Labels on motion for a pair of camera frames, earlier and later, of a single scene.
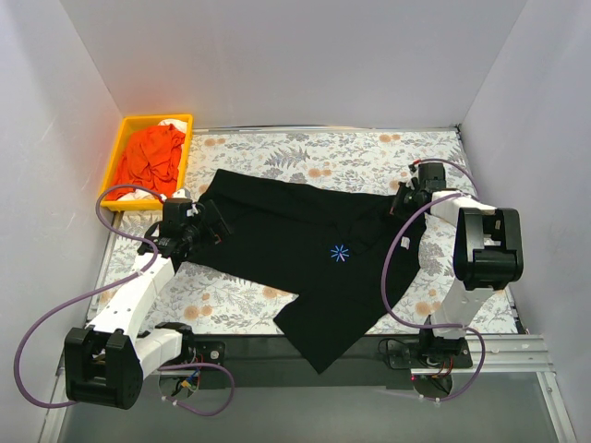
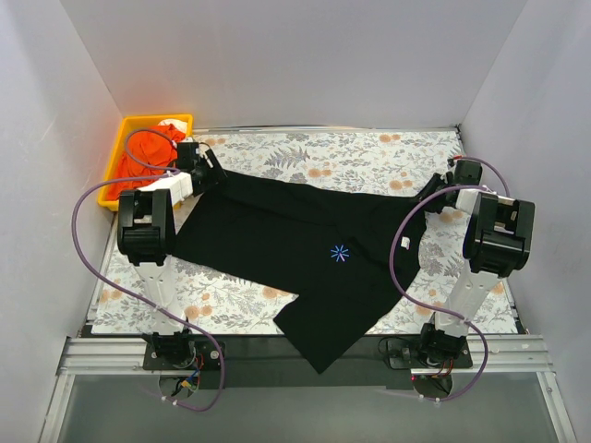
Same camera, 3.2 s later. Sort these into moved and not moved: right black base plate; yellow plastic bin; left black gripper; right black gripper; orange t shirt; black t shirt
Moved: left black gripper; right black gripper
Not moved: yellow plastic bin; right black base plate; orange t shirt; black t shirt
